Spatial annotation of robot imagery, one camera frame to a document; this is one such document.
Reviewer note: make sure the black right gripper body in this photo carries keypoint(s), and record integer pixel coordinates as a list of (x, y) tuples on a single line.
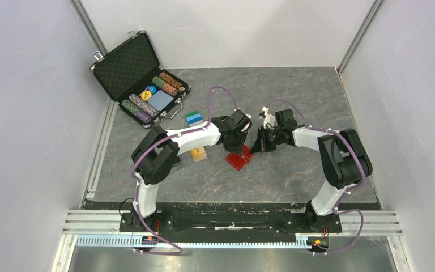
[(272, 137)]

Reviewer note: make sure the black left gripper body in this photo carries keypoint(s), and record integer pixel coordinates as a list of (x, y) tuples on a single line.
[(237, 141)]

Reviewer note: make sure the red leather card holder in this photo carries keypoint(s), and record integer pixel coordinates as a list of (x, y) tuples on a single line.
[(238, 161)]

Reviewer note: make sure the clear plastic card box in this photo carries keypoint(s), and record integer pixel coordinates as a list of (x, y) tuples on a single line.
[(178, 161)]

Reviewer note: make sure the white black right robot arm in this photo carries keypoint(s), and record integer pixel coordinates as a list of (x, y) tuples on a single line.
[(344, 160)]

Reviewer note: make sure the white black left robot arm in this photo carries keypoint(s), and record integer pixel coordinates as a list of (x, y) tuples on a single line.
[(159, 150)]

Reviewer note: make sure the orange card stack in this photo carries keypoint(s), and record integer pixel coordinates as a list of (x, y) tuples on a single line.
[(198, 154)]

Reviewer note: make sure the blue playing card deck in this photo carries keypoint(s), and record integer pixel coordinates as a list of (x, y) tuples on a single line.
[(160, 100)]

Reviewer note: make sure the stacked toy building blocks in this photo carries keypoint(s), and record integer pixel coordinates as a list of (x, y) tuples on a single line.
[(194, 118)]

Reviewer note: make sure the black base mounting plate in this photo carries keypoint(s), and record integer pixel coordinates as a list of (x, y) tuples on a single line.
[(200, 222)]

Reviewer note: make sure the red poker chip row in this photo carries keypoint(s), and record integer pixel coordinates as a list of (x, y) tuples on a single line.
[(170, 90)]

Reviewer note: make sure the brown poker chip row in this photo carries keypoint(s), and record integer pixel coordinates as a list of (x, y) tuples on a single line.
[(167, 78)]

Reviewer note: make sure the blue dealer chip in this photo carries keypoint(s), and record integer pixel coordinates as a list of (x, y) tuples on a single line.
[(152, 89)]

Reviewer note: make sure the green purple poker chip row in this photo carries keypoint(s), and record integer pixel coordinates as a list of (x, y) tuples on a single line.
[(137, 112)]

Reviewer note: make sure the yellow dealer chip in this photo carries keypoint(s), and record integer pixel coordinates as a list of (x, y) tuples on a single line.
[(145, 95)]

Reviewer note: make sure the purple grey poker chip row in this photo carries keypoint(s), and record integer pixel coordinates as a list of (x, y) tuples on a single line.
[(143, 105)]

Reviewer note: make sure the black aluminium poker chip case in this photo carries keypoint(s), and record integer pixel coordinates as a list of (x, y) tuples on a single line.
[(129, 69)]

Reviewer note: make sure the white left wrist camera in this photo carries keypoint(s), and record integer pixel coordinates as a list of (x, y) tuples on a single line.
[(246, 127)]

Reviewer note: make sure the aluminium slotted rail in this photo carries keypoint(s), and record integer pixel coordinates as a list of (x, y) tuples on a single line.
[(139, 241)]

